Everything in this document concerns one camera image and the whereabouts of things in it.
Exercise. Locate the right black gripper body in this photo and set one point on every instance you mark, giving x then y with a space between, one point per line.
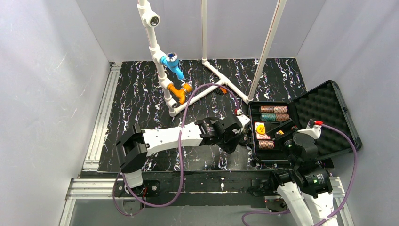
283 131

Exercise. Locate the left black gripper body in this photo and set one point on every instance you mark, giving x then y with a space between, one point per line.
236 134

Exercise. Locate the black poker carrying case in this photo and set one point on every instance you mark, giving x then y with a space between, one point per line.
273 124

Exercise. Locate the red black chip stack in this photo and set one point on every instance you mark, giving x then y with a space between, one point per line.
282 116
266 109
279 109

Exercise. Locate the orange white chip stack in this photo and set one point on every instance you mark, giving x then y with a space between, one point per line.
265 144

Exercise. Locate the green blue chip stack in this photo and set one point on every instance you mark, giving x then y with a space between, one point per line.
268 117

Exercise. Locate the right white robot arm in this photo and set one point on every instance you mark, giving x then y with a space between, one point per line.
305 187

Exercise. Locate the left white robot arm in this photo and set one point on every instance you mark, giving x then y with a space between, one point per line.
136 144

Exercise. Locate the yellow big blind button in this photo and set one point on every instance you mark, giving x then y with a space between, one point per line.
260 128

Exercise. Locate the red card deck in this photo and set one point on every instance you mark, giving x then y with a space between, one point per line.
262 137

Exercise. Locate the small orange black clip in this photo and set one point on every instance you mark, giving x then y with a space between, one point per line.
222 91

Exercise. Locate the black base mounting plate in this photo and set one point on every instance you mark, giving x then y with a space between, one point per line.
209 188

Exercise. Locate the orange plastic faucet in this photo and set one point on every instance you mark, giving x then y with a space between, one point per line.
180 93

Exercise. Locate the blue plastic faucet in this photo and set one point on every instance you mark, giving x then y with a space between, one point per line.
171 61

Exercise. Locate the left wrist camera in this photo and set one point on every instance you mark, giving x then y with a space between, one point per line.
244 120

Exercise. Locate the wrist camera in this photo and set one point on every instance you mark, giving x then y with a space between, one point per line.
244 120
313 129

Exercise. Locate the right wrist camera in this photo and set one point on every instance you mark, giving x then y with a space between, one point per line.
313 129

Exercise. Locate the white pvc pipe frame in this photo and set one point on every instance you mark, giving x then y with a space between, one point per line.
150 20

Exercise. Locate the aluminium frame rail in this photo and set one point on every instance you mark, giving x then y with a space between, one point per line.
93 188

